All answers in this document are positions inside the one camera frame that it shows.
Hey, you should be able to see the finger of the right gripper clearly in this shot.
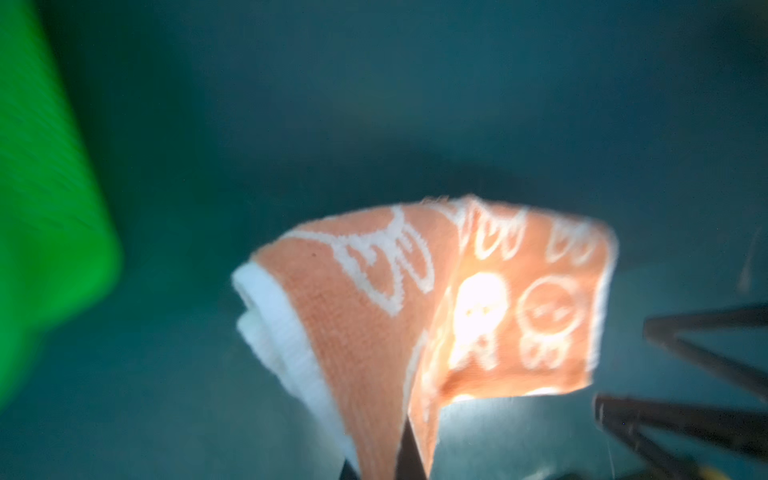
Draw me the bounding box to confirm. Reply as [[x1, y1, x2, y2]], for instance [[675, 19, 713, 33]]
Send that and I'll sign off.
[[593, 394, 767, 479], [643, 304, 767, 401]]

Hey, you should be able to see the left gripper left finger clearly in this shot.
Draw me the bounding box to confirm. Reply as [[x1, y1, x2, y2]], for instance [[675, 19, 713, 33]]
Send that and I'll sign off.
[[339, 460, 360, 480]]

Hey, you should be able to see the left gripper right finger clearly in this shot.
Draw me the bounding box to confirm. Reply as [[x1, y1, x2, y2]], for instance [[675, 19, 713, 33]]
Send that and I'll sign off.
[[394, 418, 428, 480]]

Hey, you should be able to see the orange jellyfish pattern towel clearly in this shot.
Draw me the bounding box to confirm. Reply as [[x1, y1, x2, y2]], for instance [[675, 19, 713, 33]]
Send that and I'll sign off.
[[232, 196, 619, 479]]

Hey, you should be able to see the green plastic basket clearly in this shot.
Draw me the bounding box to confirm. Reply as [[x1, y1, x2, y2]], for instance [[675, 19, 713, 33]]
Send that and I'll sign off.
[[1, 1, 122, 404]]

